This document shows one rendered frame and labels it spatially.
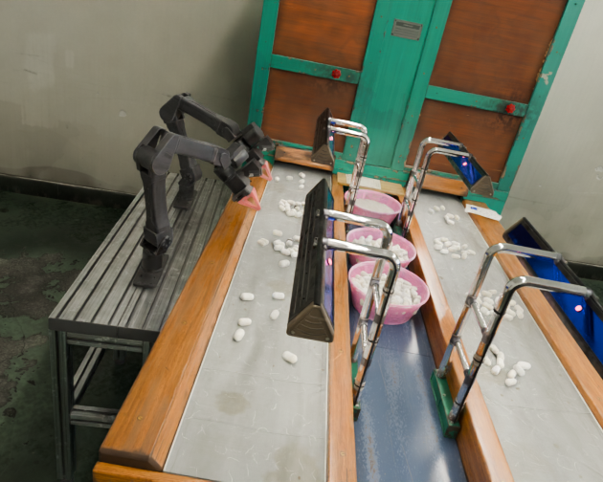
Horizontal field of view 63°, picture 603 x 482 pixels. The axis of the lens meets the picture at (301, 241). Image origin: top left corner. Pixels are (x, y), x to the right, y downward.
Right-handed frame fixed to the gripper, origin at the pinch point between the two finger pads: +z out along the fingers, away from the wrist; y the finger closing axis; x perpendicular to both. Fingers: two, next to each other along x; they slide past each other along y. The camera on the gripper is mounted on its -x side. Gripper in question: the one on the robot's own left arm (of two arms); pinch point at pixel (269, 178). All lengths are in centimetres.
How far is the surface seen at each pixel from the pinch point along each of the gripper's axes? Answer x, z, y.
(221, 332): 9, 7, -89
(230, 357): 6, 10, -97
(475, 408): -34, 53, -103
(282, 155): 1.4, 3.4, 45.2
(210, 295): 11, 1, -77
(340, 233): -13.6, 29.2, -20.8
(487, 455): -34, 52, -116
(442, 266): -37, 61, -27
